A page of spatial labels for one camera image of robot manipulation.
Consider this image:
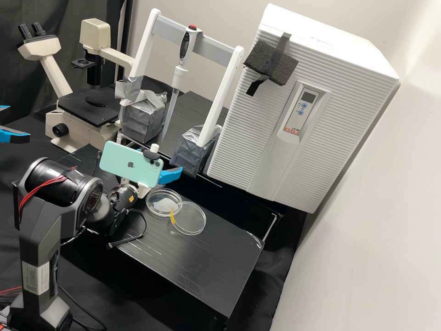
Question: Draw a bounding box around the cream microscope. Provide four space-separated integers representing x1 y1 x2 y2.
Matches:
17 19 136 154

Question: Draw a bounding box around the grey taped block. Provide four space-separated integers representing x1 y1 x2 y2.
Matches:
170 125 223 177
115 77 167 136

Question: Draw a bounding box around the petri dish lid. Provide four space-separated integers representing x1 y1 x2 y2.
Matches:
168 201 207 236

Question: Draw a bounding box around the white pipette stand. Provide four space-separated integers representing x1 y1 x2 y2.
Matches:
115 8 246 149

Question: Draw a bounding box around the black cable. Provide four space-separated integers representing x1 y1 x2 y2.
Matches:
107 208 148 250
67 302 108 331

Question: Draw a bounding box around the incubator door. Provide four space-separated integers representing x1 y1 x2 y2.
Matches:
206 23 402 215

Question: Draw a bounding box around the white incubator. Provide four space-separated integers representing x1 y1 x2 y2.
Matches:
203 2 402 215

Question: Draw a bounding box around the petri dish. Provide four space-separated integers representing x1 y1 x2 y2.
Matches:
145 188 183 218

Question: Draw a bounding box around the pipette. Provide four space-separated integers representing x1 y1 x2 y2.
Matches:
161 24 203 143

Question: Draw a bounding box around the right wrist camera phone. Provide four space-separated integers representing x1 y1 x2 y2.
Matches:
99 140 164 189

